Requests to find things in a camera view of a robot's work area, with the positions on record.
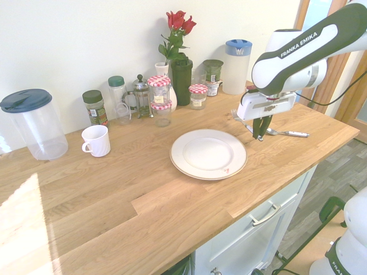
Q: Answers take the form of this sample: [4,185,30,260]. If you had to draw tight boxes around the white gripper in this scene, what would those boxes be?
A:
[237,91,296,142]

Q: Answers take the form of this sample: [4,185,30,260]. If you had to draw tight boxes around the silver fork with white handle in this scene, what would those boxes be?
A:
[231,108,311,139]

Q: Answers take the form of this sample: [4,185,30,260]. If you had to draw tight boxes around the white plate with gold rim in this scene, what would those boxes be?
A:
[170,128,248,180]

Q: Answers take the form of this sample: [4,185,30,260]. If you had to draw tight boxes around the white pitcher with blue lid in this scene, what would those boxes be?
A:
[222,39,253,96]

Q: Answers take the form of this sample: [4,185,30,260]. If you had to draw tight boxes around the white printed yogurt pot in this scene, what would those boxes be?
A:
[205,80,224,97]

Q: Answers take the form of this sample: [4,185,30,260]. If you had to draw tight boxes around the small jar red gingham lid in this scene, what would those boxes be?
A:
[188,84,208,111]

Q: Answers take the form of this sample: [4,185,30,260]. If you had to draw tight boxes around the clear glass tumbler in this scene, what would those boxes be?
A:
[191,68,208,87]

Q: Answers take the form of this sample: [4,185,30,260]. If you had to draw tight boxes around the dark green tall bottle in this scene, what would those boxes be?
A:
[171,53,194,107]

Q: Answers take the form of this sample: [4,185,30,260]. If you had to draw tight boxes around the white ceramic vase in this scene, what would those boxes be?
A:
[154,62,178,111]

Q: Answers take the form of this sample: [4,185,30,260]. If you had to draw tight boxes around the glass jar red gingham lid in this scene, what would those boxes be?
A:
[151,99,173,128]
[147,74,171,104]

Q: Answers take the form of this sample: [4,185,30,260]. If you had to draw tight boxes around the glass french press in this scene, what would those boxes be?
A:
[123,74,154,119]

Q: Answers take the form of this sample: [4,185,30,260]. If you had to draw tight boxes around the red roses with green leaves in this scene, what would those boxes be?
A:
[158,10,198,65]

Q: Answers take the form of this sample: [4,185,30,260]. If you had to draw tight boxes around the clear bottle with green lid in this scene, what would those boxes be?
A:
[108,75,133,125]

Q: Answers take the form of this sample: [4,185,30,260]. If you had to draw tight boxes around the white ceramic mug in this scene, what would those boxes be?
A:
[81,124,111,158]

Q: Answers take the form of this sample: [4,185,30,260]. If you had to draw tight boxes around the spice jar with dark lid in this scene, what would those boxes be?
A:
[82,89,110,129]

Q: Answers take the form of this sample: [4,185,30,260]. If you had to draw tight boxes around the clear pitcher with navy lid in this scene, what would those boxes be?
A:
[0,88,69,161]

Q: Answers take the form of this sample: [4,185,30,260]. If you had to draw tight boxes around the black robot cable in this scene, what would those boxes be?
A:
[295,67,367,107]

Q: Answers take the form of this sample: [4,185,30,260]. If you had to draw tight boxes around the silver drawer handle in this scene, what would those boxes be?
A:
[249,203,281,227]

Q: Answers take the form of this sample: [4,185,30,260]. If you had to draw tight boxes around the wooden door frame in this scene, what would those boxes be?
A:
[294,0,367,124]

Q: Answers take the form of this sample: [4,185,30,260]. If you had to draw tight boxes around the green metal frame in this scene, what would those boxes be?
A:
[317,196,346,225]

